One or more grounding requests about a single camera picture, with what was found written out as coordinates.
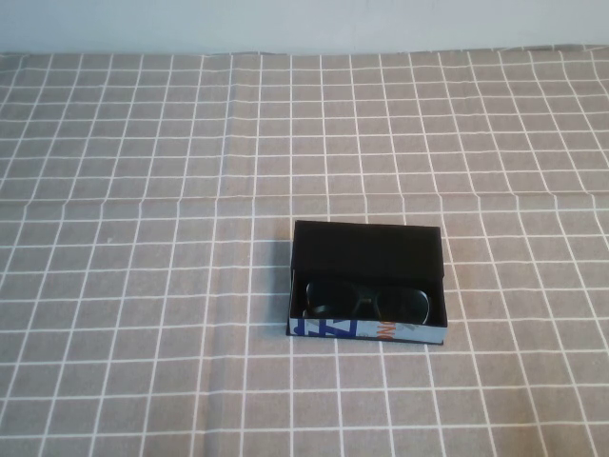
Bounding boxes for black printed glasses case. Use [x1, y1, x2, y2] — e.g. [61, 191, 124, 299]
[286, 219, 448, 347]

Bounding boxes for black framed glasses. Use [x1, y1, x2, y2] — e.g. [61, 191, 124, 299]
[302, 279, 432, 326]

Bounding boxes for grey white-checked tablecloth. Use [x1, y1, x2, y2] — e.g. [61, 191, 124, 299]
[0, 44, 609, 457]

